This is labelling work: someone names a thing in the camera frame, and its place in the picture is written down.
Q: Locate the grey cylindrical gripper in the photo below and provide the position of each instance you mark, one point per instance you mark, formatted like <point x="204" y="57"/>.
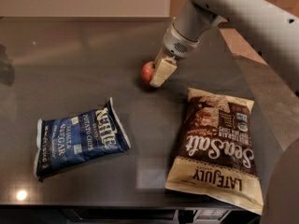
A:
<point x="176" y="46"/>

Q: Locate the red apple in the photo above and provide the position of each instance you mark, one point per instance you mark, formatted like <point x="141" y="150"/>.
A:
<point x="147" y="72"/>

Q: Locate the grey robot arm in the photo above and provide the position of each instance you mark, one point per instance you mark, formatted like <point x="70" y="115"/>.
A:
<point x="274" y="34"/>

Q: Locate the brown Late July chip bag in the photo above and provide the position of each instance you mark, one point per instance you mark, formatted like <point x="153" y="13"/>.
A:
<point x="215" y="155"/>

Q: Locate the blue Kettle chip bag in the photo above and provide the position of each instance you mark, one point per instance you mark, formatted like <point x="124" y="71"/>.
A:
<point x="62" y="143"/>

